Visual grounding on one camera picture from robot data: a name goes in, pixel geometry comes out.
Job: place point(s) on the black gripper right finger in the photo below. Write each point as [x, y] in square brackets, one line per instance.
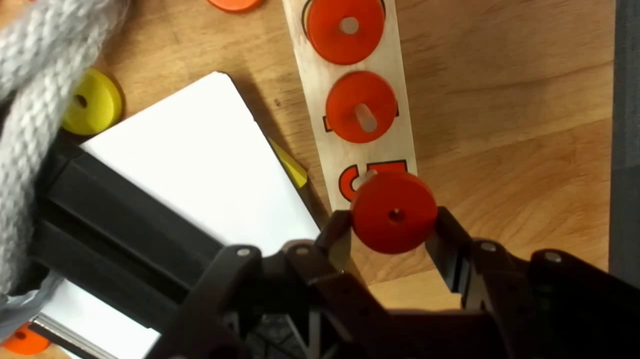
[547, 306]

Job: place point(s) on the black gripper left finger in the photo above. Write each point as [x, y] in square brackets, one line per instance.
[266, 306]

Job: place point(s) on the orange wooden disc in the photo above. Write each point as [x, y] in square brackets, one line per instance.
[22, 340]
[377, 200]
[343, 101]
[326, 41]
[232, 5]

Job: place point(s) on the wooden rack with rods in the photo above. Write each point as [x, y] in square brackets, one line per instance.
[370, 153]

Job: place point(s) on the yellow wooden disc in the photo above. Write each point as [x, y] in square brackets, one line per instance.
[100, 113]

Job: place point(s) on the yellow flat piece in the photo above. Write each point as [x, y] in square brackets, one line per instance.
[293, 169]

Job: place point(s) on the white paper card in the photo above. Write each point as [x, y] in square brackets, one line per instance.
[200, 167]

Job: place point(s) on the long black track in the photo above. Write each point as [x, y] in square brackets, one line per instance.
[121, 220]

